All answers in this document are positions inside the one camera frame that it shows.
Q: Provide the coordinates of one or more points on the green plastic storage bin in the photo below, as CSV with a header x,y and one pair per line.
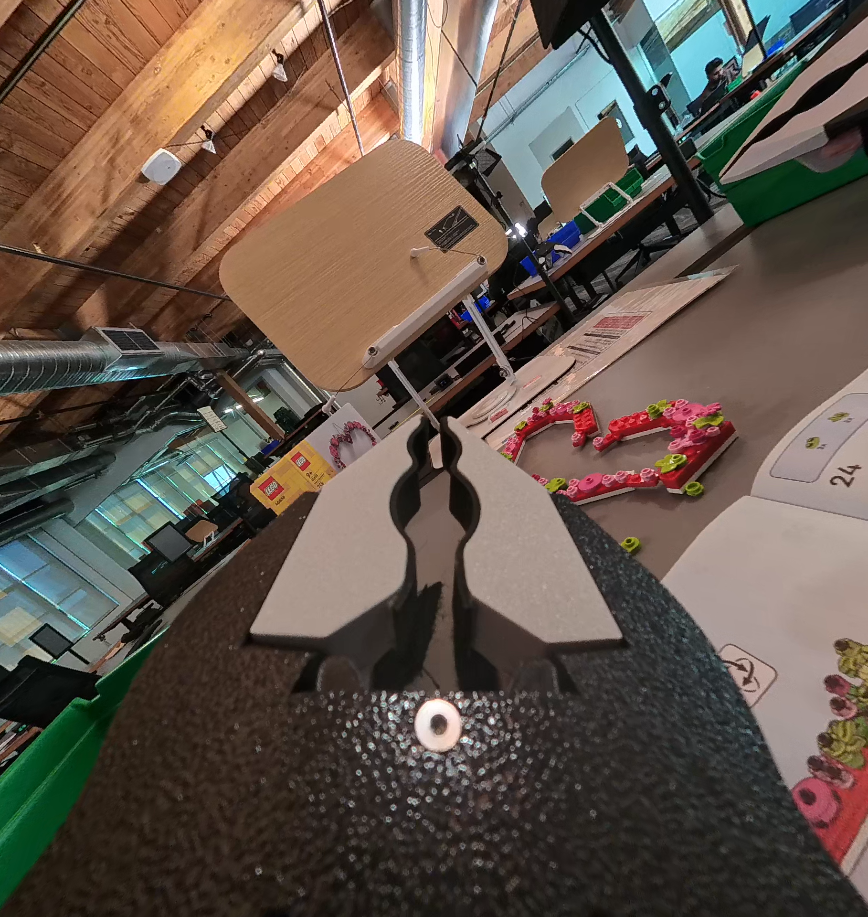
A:
x,y
18,774
799,197

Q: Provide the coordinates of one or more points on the long silver spiral duct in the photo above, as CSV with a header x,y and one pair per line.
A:
x,y
61,362

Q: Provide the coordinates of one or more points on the small black desk monitor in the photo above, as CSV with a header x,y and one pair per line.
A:
x,y
169,542

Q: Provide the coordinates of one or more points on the lego instruction booklet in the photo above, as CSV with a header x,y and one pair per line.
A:
x,y
749,573

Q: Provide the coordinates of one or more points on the large flowered red lego assembly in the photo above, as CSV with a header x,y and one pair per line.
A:
x,y
634,430

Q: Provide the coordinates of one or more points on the black metal pole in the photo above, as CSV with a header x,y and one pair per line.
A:
x,y
642,107

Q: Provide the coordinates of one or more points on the wide silver spiral duct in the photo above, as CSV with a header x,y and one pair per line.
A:
x,y
416,71

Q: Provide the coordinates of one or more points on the lime green lego flower piece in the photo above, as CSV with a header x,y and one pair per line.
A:
x,y
629,545
694,489

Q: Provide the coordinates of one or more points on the black mounted monitor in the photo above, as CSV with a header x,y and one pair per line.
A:
x,y
570,21

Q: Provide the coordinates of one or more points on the yellow lego set box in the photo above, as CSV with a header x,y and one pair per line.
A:
x,y
291,480

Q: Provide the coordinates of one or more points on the small flowered red lego assembly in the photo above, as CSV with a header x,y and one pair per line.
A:
x,y
548,426

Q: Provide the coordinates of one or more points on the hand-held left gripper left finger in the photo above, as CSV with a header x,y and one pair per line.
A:
x,y
334,573

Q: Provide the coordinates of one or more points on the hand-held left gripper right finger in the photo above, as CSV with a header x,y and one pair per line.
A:
x,y
534,573

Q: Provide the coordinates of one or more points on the white ceiling access point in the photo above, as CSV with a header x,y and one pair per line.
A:
x,y
162,166

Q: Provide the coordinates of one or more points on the long wooden background desk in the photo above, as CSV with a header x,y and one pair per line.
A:
x,y
620,240

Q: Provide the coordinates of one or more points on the white printed paper sheet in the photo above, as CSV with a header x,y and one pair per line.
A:
x,y
620,337

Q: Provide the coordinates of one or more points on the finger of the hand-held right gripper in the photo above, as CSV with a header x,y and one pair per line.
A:
x,y
853,57
785,147

